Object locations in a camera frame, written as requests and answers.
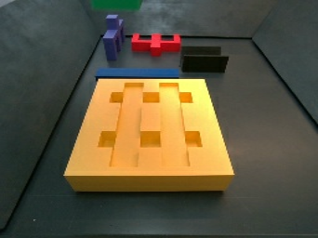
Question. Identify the green rectangular block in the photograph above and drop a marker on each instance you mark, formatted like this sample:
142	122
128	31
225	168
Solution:
116	4

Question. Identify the yellow slotted board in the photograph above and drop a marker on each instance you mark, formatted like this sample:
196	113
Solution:
150	139

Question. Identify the black front slab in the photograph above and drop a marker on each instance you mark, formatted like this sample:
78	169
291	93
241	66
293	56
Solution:
204	64

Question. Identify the black slab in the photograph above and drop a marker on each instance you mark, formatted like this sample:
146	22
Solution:
204	64
200	50

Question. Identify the blue flat bar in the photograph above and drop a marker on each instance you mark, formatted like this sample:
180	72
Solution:
136	73

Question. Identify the black rear slab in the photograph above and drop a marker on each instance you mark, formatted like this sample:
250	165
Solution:
200	50

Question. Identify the red cross-shaped block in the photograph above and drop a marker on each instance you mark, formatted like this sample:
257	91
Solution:
156	45

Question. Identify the purple stepped block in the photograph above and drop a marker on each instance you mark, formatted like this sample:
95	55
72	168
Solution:
114	36

